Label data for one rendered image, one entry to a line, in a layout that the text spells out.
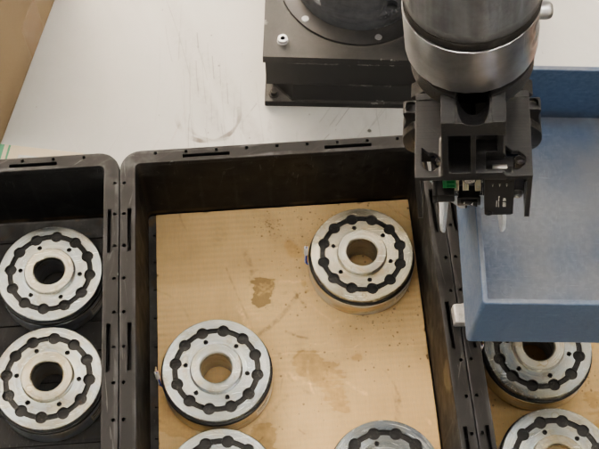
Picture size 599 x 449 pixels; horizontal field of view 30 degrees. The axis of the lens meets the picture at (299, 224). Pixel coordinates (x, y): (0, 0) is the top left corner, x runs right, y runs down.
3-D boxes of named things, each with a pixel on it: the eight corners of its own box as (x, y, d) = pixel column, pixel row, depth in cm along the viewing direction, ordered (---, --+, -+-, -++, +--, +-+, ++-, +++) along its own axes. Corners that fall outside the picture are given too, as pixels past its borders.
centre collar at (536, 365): (508, 324, 106) (509, 322, 105) (560, 322, 106) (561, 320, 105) (514, 373, 104) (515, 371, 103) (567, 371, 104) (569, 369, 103)
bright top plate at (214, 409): (159, 328, 106) (158, 325, 106) (264, 315, 107) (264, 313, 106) (166, 429, 101) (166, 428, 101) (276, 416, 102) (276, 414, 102)
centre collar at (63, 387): (19, 358, 104) (17, 355, 104) (71, 348, 105) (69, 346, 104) (23, 408, 102) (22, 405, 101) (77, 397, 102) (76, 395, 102)
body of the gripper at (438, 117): (414, 223, 73) (404, 121, 62) (414, 112, 77) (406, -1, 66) (533, 221, 71) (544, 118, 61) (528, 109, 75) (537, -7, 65)
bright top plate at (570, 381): (477, 302, 107) (478, 299, 107) (581, 298, 108) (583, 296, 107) (489, 403, 103) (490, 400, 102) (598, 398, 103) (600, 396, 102)
